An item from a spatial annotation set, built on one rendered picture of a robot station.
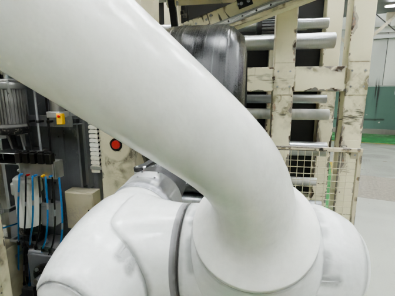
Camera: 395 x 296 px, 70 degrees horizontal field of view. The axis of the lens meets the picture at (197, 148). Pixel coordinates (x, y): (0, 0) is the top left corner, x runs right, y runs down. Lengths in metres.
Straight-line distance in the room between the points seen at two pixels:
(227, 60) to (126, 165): 0.51
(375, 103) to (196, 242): 9.77
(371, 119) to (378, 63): 1.62
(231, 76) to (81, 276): 0.59
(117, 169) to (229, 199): 0.89
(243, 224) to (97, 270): 0.13
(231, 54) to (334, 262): 0.60
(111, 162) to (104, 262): 0.79
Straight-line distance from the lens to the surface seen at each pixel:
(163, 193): 0.36
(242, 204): 0.16
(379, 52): 10.07
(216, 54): 0.76
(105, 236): 0.27
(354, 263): 0.27
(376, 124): 10.00
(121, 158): 1.01
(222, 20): 1.32
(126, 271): 0.26
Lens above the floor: 1.24
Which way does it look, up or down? 11 degrees down
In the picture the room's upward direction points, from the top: straight up
